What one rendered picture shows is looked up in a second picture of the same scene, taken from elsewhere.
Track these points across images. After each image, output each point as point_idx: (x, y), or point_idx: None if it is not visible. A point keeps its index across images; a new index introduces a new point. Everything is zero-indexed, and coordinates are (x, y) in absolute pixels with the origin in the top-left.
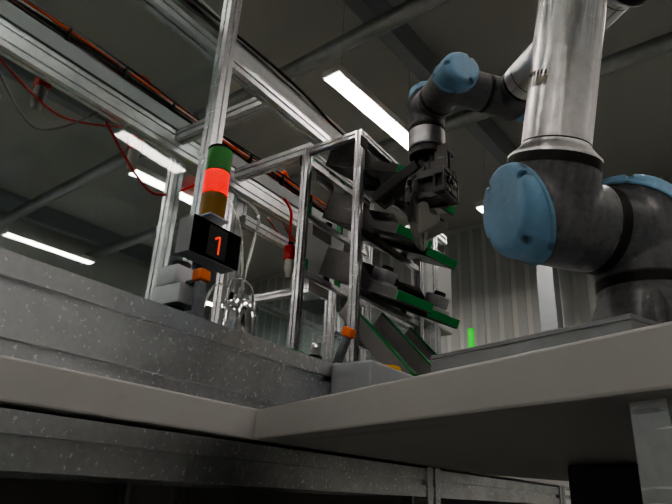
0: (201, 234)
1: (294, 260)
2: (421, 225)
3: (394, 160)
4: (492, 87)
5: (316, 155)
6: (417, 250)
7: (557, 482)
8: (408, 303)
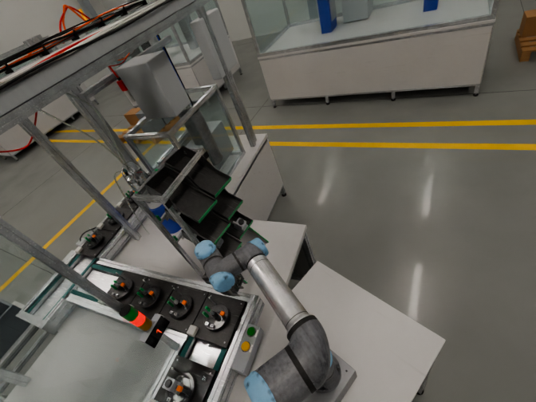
0: (152, 340)
1: (170, 242)
2: (233, 294)
3: (185, 171)
4: (242, 270)
5: (139, 192)
6: (223, 217)
7: (302, 239)
8: (230, 237)
